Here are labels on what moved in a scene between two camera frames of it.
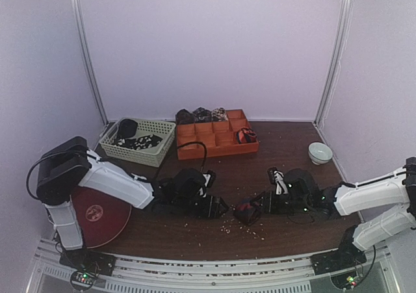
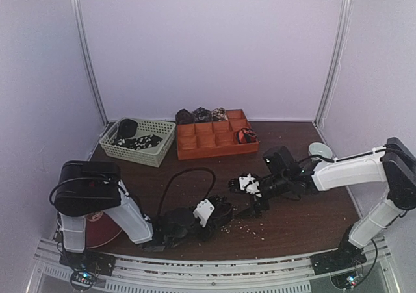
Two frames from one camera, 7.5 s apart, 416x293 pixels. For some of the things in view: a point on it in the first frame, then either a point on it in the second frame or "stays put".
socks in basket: (138, 143) stays put
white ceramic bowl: (319, 152) stays put
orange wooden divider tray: (213, 139) stays put
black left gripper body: (186, 206) -> (178, 242)
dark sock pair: (249, 210) -> (223, 212)
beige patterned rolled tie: (219, 115) stays put
